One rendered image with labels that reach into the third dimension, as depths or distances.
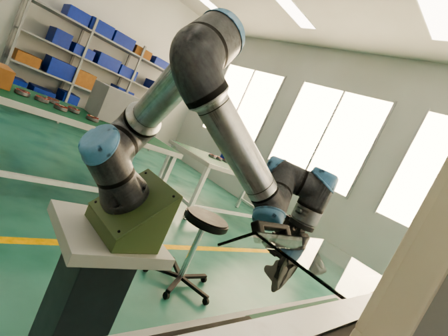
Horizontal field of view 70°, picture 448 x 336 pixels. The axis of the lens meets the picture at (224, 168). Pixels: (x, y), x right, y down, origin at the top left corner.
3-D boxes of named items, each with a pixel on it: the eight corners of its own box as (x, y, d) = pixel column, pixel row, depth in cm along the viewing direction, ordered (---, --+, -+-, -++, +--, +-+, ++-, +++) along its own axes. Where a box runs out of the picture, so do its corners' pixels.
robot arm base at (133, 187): (94, 201, 102) (81, 177, 96) (134, 176, 109) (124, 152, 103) (116, 222, 92) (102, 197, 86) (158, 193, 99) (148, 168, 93)
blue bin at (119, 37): (104, 39, 620) (109, 28, 617) (123, 49, 650) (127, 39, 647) (113, 41, 591) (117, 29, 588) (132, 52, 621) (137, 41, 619)
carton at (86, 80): (66, 79, 604) (71, 65, 601) (85, 86, 630) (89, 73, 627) (73, 83, 577) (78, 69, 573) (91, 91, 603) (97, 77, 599)
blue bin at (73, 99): (53, 102, 604) (58, 87, 600) (67, 107, 624) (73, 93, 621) (59, 107, 576) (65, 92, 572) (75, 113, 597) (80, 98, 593)
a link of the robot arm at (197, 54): (179, 30, 53) (295, 233, 73) (207, 12, 60) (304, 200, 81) (135, 57, 59) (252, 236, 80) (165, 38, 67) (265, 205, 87)
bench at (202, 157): (148, 189, 435) (169, 139, 426) (236, 206, 572) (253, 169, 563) (183, 221, 373) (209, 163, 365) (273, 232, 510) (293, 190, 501)
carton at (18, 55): (10, 56, 537) (13, 47, 535) (33, 65, 563) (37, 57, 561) (14, 59, 510) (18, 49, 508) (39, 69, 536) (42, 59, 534)
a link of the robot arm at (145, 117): (95, 139, 98) (195, 9, 61) (124, 115, 108) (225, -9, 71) (125, 165, 100) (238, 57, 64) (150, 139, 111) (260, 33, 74)
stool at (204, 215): (135, 262, 239) (165, 195, 233) (185, 262, 275) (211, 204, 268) (173, 311, 202) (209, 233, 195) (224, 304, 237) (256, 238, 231)
